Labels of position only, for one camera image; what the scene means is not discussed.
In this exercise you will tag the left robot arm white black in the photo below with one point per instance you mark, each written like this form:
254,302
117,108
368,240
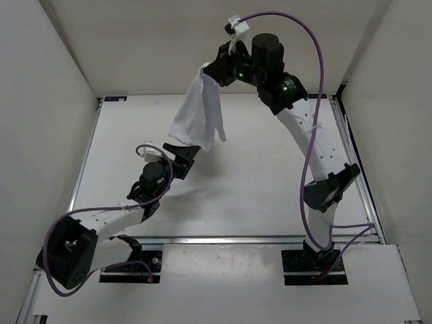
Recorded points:
83,241

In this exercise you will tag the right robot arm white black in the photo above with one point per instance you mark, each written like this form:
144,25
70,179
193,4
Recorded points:
263,68

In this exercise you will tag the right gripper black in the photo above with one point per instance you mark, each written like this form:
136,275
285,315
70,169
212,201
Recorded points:
219,69

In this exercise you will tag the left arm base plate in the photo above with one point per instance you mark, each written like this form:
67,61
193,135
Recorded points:
136,273

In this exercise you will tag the white skirt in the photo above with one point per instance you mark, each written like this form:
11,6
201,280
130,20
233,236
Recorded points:
199,119

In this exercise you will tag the white front cover board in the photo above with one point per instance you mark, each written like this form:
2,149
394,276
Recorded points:
242,284

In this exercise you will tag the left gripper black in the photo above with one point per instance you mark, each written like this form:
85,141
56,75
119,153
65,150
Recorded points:
183,158

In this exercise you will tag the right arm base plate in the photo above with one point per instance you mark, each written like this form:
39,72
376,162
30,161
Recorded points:
300,270

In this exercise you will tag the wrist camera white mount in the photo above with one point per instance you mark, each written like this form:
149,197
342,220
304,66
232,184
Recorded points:
149,153
237,30

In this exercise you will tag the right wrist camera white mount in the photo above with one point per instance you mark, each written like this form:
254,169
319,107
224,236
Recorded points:
237,30

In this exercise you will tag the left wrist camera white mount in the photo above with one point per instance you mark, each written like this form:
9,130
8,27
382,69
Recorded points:
149,153

